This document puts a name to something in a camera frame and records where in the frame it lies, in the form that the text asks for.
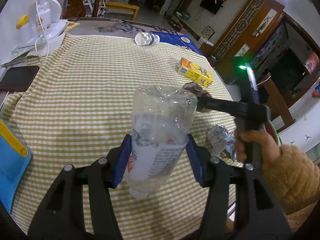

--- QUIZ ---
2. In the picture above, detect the paper cup with pattern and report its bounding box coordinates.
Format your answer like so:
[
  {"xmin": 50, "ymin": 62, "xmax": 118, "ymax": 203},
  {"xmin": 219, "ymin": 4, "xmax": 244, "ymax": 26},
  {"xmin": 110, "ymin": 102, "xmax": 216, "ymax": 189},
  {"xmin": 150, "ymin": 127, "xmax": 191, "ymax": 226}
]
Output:
[{"xmin": 135, "ymin": 32, "xmax": 160, "ymax": 46}]

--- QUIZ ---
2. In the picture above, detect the yellow lemon tea carton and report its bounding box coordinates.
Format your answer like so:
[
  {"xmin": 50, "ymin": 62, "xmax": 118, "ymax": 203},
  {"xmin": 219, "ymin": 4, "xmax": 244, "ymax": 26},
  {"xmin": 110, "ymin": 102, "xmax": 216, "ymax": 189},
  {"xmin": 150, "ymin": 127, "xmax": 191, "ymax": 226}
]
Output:
[{"xmin": 176, "ymin": 58, "xmax": 213, "ymax": 88}]

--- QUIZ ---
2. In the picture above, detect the green striped table cloth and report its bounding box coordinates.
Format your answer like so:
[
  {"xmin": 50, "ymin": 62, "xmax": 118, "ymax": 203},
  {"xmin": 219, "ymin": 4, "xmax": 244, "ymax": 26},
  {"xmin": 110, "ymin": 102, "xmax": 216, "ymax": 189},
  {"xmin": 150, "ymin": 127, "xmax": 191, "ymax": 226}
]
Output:
[{"xmin": 2, "ymin": 32, "xmax": 245, "ymax": 240}]

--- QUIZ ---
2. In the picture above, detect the fuzzy brown right sleeve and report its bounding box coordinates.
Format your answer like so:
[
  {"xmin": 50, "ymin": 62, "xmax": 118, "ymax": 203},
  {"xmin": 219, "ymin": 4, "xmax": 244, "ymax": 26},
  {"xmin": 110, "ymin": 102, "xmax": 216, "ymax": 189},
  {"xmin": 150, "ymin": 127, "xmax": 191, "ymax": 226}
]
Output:
[{"xmin": 226, "ymin": 143, "xmax": 320, "ymax": 234}]

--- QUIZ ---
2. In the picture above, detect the white magazine rack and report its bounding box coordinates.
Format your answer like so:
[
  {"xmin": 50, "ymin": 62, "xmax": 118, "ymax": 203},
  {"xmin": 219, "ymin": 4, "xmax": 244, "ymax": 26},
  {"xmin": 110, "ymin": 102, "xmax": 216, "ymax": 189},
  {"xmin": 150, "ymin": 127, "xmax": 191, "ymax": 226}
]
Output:
[{"xmin": 83, "ymin": 0, "xmax": 107, "ymax": 17}]

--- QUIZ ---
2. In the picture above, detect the blue book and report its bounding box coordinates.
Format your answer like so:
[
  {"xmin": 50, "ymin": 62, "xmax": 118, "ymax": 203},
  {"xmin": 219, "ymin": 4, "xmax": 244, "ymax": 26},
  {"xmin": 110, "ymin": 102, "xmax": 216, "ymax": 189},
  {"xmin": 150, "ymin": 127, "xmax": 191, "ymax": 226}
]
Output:
[{"xmin": 150, "ymin": 31, "xmax": 202, "ymax": 55}]

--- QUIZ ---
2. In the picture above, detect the right hand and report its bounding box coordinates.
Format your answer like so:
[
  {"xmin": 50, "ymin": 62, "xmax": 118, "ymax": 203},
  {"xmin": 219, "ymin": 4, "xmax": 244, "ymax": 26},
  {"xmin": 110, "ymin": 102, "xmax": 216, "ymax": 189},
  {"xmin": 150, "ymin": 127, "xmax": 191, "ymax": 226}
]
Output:
[{"xmin": 235, "ymin": 130, "xmax": 281, "ymax": 170}]

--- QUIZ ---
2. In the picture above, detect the yellow wooden bench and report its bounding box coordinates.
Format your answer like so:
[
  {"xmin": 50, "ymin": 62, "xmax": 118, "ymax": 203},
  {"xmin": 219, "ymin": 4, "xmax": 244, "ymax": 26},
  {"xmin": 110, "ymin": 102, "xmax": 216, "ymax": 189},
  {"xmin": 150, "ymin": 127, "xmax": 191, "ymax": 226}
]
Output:
[{"xmin": 105, "ymin": 2, "xmax": 139, "ymax": 21}]

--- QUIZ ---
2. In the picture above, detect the black phone on table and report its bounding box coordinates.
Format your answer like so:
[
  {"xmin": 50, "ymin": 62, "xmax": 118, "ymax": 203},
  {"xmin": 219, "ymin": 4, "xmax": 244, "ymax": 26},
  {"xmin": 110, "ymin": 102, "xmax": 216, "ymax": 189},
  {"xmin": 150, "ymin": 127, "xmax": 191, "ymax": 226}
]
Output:
[{"xmin": 0, "ymin": 66, "xmax": 40, "ymax": 92}]

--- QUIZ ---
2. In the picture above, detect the blue yellow toy tablet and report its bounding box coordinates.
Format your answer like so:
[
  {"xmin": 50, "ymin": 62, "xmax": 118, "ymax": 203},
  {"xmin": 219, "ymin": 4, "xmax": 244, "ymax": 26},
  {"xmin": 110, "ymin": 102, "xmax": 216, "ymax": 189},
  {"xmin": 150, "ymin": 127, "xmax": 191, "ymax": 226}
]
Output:
[{"xmin": 0, "ymin": 120, "xmax": 32, "ymax": 213}]

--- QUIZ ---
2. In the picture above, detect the red green trash bin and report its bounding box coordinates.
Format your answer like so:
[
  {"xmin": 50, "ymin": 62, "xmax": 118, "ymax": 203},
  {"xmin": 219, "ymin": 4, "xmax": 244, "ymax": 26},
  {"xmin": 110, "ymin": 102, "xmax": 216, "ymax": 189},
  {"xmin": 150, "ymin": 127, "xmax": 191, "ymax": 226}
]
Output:
[{"xmin": 264, "ymin": 120, "xmax": 281, "ymax": 146}]

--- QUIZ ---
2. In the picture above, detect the clear plastic bottle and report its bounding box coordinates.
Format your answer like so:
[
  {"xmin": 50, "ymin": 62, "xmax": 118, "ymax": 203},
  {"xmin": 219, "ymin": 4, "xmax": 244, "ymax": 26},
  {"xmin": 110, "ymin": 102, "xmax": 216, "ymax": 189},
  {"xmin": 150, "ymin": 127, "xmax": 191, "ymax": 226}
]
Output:
[{"xmin": 125, "ymin": 86, "xmax": 197, "ymax": 199}]

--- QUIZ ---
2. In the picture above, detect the printed paper ball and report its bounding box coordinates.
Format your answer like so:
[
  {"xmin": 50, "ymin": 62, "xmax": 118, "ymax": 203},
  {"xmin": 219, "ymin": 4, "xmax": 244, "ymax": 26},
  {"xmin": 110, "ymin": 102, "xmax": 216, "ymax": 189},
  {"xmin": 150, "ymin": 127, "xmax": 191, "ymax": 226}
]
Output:
[{"xmin": 182, "ymin": 81, "xmax": 212, "ymax": 113}]

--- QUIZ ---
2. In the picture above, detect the wall mounted television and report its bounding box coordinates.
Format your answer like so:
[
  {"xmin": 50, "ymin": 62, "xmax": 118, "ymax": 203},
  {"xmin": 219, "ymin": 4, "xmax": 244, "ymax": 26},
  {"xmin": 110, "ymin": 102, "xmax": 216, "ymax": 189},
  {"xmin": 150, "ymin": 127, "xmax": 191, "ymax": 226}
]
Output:
[{"xmin": 200, "ymin": 0, "xmax": 224, "ymax": 15}]

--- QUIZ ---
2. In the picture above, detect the wooden chair right side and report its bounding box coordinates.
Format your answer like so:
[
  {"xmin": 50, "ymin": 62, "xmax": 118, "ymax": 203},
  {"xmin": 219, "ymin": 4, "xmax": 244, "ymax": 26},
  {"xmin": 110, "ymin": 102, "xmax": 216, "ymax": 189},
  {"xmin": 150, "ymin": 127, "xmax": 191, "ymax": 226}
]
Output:
[{"xmin": 257, "ymin": 73, "xmax": 296, "ymax": 133}]

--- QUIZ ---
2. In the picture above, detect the tv cabinet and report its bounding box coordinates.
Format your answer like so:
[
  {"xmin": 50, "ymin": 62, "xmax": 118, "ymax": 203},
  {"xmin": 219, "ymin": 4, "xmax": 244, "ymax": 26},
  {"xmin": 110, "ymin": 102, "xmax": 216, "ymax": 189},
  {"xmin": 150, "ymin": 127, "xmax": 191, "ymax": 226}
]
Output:
[{"xmin": 172, "ymin": 12, "xmax": 214, "ymax": 55}]

